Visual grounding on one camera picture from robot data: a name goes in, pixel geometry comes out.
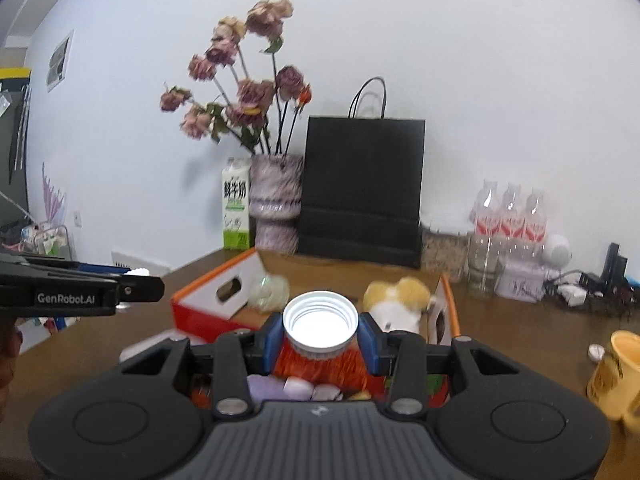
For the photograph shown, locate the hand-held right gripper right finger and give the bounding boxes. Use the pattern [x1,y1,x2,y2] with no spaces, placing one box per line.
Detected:
[357,312,521,417]

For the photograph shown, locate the person's left hand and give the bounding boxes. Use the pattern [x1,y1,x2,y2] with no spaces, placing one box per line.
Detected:
[0,322,23,426]

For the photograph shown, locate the yellow mug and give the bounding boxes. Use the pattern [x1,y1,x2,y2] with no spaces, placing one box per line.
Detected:
[586,331,640,433]

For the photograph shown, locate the black paper bag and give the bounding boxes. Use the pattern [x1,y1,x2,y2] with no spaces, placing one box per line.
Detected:
[297,77,427,269]

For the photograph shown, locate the white round speaker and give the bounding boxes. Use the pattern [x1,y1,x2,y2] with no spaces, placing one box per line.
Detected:
[542,234,572,268]

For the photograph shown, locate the tangled black cables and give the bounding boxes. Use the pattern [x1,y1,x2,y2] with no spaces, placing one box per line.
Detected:
[542,270,640,317]

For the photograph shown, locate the orange cardboard box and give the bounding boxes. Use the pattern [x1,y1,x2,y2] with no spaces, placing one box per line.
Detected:
[171,247,461,411]

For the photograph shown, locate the white tin box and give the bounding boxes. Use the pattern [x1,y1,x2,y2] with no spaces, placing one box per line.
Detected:
[497,260,548,303]

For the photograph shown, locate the green white milk carton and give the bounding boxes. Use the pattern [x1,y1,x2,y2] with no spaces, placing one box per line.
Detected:
[221,157,252,251]

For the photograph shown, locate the iridescent plastic wrap ball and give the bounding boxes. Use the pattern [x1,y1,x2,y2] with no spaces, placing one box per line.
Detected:
[247,275,291,311]

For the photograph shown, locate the clear acrylic organizer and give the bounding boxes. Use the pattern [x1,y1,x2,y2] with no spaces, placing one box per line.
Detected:
[20,225,72,262]

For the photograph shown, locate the brown wooden desktop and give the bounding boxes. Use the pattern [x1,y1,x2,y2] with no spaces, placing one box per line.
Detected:
[0,247,640,480]

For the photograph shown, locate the wall picture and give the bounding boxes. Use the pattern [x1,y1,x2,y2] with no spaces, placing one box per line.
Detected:
[47,30,75,93]

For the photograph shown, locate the purple ceramic vase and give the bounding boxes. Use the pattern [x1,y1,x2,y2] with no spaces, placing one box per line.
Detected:
[249,154,305,253]

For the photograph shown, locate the white charger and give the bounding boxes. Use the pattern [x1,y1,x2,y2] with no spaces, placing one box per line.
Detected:
[555,284,586,307]

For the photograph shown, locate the red label water bottle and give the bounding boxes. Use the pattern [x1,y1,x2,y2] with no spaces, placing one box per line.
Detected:
[522,189,548,243]
[472,180,501,238]
[500,182,524,241]

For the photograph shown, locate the clear glass cup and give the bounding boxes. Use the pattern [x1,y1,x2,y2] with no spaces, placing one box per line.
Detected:
[467,234,508,298]

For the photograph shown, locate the dried rose bouquet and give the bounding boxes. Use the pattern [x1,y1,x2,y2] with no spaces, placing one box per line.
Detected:
[160,0,313,157]

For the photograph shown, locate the white capped orange jar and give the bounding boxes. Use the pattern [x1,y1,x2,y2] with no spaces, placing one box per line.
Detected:
[272,291,386,403]

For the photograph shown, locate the black hanging board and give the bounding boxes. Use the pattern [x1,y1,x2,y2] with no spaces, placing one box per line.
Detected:
[0,66,32,221]

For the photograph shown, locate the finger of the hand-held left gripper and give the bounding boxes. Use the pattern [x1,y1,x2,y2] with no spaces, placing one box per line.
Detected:
[65,260,132,277]
[116,275,166,304]

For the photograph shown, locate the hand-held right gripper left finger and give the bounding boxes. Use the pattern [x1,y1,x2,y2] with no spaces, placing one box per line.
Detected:
[119,312,285,422]

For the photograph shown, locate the clear jar of seeds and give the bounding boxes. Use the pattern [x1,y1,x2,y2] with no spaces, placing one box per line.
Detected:
[421,225,471,283]

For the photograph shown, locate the white ribbed appliance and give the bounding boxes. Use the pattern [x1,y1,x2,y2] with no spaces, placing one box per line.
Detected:
[111,251,171,276]

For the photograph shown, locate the yellow white plush toy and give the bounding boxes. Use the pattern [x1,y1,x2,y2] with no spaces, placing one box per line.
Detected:
[362,276,437,333]

